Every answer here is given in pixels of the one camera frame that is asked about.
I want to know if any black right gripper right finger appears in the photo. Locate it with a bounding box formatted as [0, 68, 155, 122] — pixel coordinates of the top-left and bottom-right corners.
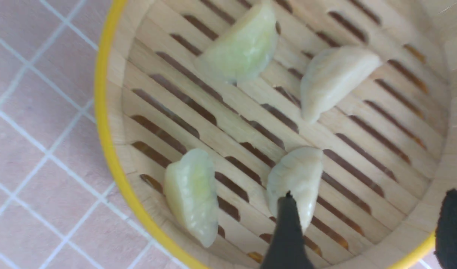
[435, 189, 457, 269]

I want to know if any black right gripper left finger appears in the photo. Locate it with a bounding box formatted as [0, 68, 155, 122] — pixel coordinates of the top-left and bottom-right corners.
[260, 191, 314, 269]

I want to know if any pale greenish dumpling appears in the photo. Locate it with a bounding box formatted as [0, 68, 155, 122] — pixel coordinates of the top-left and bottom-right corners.
[194, 0, 280, 84]

